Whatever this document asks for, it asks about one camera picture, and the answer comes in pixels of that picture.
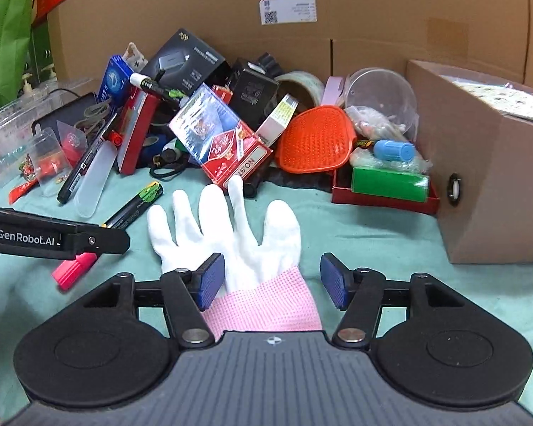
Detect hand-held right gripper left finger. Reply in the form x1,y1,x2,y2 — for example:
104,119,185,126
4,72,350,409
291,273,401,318
84,253,226,349

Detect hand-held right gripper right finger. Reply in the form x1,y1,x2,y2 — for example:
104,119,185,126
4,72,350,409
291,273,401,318
320,252,465,349

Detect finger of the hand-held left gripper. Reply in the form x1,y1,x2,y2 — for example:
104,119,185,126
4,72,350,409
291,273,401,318
61,223,131,261

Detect white glove with pink cuff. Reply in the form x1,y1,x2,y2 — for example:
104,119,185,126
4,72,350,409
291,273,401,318
147,176,323,333

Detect pink highlighter marker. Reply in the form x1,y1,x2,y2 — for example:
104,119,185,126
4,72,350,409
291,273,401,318
52,252,99,291

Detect red sachet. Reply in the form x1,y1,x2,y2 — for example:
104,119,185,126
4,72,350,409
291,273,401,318
8,179,39,206

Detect black and green highlighter marker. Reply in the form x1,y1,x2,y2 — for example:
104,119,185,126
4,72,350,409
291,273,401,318
99,181,165,232

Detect teal table cloth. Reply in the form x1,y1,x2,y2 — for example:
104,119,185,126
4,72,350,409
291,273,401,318
0,163,533,426

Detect translucent plastic tube case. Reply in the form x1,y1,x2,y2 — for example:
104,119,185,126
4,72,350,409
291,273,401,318
73,141,117,218

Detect black marker with red cap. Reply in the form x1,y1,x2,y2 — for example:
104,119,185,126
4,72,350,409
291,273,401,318
56,130,123,205

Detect clear bag with red items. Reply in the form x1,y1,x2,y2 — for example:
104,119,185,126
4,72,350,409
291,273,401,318
26,127,70,197

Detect red shallow box tray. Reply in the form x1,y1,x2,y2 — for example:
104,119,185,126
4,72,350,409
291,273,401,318
331,165,441,217

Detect blue tape roll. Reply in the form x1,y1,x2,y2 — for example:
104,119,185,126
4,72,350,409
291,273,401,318
141,132,170,166

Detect black cloth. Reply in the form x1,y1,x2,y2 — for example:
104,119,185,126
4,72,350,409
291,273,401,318
243,166,335,199

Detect clear plastic storage box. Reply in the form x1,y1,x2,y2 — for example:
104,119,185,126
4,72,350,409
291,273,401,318
0,77,101,184

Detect red flat box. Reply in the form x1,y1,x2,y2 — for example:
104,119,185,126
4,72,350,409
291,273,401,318
115,88,161,175

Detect green box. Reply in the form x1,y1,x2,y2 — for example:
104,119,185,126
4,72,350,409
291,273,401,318
351,166,430,203

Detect rubber bands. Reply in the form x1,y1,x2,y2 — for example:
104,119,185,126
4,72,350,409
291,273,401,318
72,103,113,135

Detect red playing card box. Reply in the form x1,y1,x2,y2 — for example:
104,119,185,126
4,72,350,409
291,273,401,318
201,123,274,190

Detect blue plastic cylinder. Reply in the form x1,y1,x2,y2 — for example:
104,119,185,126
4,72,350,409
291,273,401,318
372,139,416,163

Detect orange silicone brush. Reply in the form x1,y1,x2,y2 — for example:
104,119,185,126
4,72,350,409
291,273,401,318
275,105,356,175

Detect blue packet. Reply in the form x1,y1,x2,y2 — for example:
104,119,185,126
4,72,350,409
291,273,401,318
96,55,132,108

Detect clear card packet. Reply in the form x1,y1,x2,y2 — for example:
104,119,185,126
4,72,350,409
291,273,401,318
168,84,245,166

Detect plastic bag of small bits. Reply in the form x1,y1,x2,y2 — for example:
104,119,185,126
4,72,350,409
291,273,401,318
344,105,410,143

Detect white and black marker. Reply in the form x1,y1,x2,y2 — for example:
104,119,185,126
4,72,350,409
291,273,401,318
130,72,190,101

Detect white and yellow small box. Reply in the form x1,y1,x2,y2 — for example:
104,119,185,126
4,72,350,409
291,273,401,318
255,93,300,147

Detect small brown cardboard box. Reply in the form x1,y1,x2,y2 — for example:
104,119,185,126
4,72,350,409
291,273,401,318
405,59,533,266

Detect black power adapter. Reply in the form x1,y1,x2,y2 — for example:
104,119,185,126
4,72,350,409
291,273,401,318
228,58,280,132

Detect pink tape roll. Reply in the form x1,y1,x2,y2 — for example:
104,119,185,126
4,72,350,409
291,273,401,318
322,75,348,108

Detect green fabric bag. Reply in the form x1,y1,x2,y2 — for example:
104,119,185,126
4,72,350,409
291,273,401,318
0,0,37,113

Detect clear round plastic container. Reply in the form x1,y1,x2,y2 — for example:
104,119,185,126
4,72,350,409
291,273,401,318
344,67,419,143

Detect black product box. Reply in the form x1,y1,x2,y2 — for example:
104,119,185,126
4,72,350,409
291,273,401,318
141,28,231,99

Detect clear packing tape roll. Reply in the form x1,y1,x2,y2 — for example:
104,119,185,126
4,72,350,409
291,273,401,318
274,70,325,104

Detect black binder clip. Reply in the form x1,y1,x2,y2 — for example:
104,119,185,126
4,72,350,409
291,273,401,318
257,52,286,75

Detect large brown cardboard box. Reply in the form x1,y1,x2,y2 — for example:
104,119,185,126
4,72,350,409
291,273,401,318
48,0,533,95

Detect printed sheet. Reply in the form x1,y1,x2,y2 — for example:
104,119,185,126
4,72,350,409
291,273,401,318
450,77,533,124

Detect white shipping label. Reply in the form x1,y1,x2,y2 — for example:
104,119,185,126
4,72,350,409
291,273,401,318
259,0,317,26

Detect black lanyard cord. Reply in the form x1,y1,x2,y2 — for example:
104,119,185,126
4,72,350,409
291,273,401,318
148,150,190,179

